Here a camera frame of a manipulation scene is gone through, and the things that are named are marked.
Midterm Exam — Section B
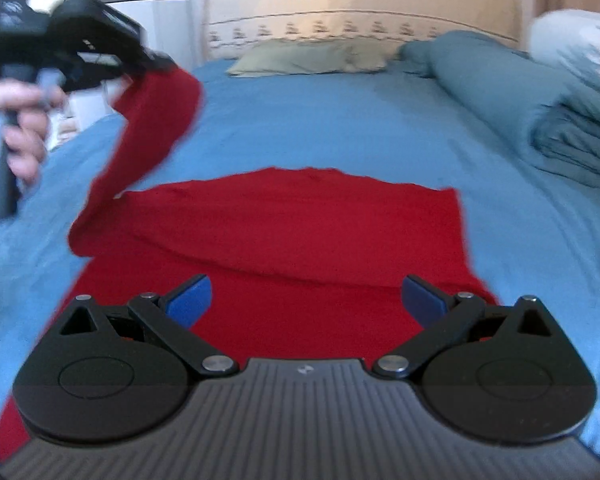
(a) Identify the beige headboard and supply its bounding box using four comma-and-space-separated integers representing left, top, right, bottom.
202, 0, 523, 63

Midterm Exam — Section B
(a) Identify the blue bed sheet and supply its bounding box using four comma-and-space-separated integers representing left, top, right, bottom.
0, 57, 600, 466

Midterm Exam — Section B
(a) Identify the person's left hand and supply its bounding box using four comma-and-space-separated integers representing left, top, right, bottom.
0, 79, 67, 192

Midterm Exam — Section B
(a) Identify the pale green pillow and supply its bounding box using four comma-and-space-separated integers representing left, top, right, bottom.
226, 37, 403, 77

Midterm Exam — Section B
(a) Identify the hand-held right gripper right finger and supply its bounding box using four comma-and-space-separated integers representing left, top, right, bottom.
372, 275, 555, 379

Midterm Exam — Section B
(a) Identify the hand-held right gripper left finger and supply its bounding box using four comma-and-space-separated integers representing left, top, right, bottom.
56, 274, 240, 376

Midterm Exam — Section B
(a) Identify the red sweater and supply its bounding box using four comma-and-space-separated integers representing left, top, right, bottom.
0, 66, 501, 463

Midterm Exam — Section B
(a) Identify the white pillow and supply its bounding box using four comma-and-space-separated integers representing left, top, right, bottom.
528, 9, 600, 106

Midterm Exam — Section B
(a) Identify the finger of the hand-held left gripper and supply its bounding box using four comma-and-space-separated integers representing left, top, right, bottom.
77, 45, 178, 81

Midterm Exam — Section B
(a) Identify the folded blue duvet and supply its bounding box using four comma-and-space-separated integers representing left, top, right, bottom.
397, 30, 600, 191

